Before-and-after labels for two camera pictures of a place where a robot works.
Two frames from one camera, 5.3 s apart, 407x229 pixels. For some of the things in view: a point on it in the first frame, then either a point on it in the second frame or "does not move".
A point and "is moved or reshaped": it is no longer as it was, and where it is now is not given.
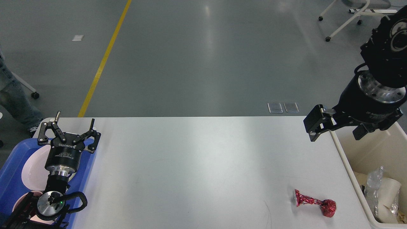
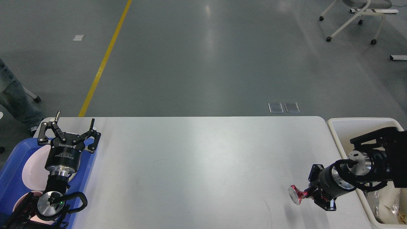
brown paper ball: (402, 217) does not move
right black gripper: (368, 100) to (330, 183)
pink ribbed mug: (32, 209) does not move
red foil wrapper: (328, 206) is moved or reshaped
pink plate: (34, 174) does not move
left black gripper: (63, 157) does not move
